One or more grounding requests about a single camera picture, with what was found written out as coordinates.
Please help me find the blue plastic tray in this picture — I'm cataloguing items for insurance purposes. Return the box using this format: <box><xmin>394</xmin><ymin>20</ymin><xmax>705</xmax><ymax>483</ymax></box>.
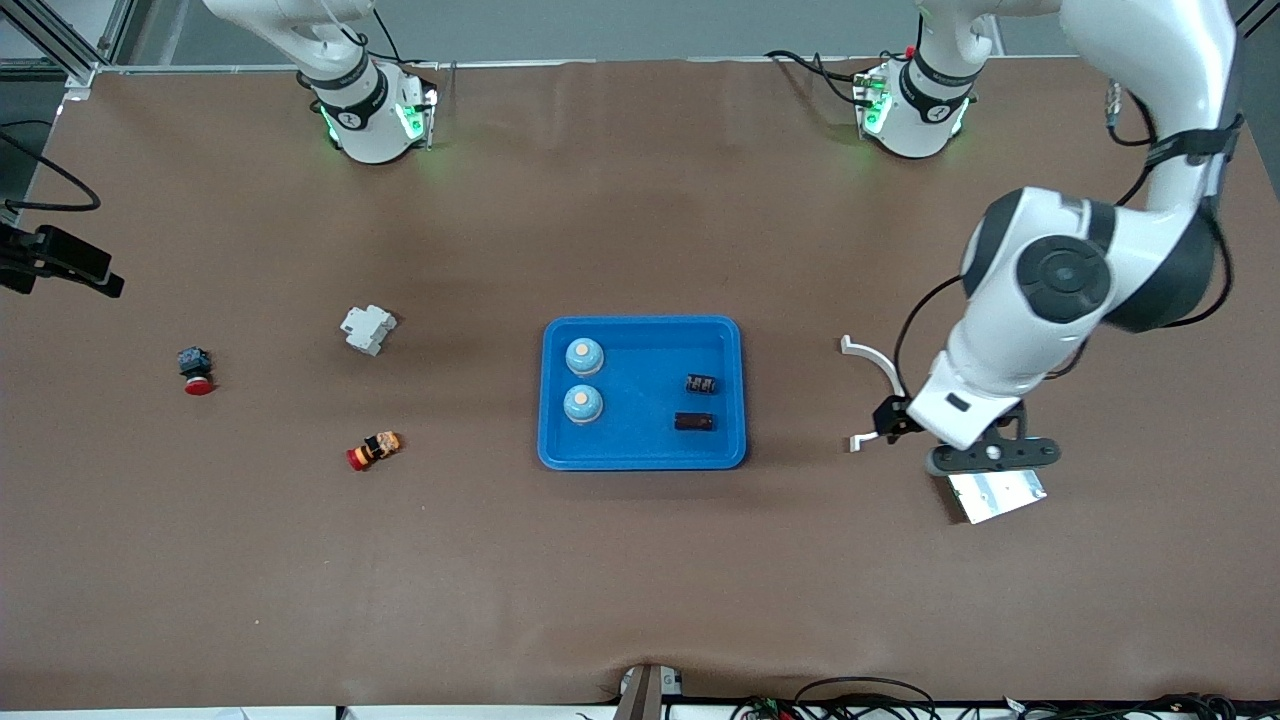
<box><xmin>537</xmin><ymin>316</ymin><xmax>748</xmax><ymax>472</ymax></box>

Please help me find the aluminium plate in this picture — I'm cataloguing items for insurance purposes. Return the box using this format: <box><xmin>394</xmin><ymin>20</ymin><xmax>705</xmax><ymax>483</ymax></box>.
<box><xmin>945</xmin><ymin>468</ymin><xmax>1048</xmax><ymax>526</ymax></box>

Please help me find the red mushroom push button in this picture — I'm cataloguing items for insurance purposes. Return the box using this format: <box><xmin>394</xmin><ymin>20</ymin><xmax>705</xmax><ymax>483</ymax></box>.
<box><xmin>177</xmin><ymin>346</ymin><xmax>215</xmax><ymax>397</ymax></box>

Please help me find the white circuit breaker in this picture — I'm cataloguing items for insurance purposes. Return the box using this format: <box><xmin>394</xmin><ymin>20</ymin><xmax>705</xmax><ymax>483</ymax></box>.
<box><xmin>340</xmin><ymin>305</ymin><xmax>399</xmax><ymax>357</ymax></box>

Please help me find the brown table mat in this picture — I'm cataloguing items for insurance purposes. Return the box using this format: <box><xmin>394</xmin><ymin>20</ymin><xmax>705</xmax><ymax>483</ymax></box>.
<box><xmin>0</xmin><ymin>58</ymin><xmax>1280</xmax><ymax>713</ymax></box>

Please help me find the orange emergency stop button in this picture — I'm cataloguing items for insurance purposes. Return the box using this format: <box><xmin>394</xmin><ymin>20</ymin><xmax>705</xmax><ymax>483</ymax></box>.
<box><xmin>346</xmin><ymin>431</ymin><xmax>404</xmax><ymax>472</ymax></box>

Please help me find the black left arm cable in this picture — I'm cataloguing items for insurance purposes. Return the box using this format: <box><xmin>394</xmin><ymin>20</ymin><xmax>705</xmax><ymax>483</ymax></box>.
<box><xmin>890</xmin><ymin>80</ymin><xmax>1241</xmax><ymax>401</ymax></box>

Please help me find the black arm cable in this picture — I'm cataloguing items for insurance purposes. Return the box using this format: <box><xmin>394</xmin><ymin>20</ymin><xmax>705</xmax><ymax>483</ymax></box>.
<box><xmin>890</xmin><ymin>80</ymin><xmax>1241</xmax><ymax>401</ymax></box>
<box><xmin>0</xmin><ymin>130</ymin><xmax>101</xmax><ymax>213</ymax></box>

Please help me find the white half-ring pipe clamp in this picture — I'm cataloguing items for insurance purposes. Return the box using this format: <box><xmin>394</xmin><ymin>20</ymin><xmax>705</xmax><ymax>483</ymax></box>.
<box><xmin>839</xmin><ymin>335</ymin><xmax>906</xmax><ymax>453</ymax></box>

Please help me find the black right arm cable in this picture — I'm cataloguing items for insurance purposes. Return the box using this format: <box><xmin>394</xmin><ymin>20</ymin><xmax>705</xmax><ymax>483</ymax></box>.
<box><xmin>0</xmin><ymin>130</ymin><xmax>101</xmax><ymax>213</ymax></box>

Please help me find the aluminium frame profile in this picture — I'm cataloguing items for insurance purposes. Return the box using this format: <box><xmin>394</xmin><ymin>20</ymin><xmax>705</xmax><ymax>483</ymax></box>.
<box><xmin>0</xmin><ymin>0</ymin><xmax>136</xmax><ymax>101</ymax></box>

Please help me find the black cable loop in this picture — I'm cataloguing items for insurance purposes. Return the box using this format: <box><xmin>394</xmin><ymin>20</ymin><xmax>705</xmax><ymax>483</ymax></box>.
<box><xmin>795</xmin><ymin>677</ymin><xmax>936</xmax><ymax>720</ymax></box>

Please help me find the black left base cable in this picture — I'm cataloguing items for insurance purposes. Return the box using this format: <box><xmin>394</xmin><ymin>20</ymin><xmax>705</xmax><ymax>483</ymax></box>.
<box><xmin>765</xmin><ymin>48</ymin><xmax>871</xmax><ymax>106</ymax></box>

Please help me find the black base cable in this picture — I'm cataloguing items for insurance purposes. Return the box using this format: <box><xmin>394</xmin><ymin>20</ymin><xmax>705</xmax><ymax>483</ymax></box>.
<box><xmin>372</xmin><ymin>12</ymin><xmax>441</xmax><ymax>73</ymax></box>
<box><xmin>765</xmin><ymin>48</ymin><xmax>871</xmax><ymax>106</ymax></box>

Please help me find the black right base cable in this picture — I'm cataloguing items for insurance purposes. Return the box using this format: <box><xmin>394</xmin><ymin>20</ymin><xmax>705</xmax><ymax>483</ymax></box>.
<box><xmin>372</xmin><ymin>12</ymin><xmax>441</xmax><ymax>73</ymax></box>

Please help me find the black cable bundle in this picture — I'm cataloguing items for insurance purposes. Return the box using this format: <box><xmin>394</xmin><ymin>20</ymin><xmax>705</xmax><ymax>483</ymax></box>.
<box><xmin>1000</xmin><ymin>692</ymin><xmax>1280</xmax><ymax>720</ymax></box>

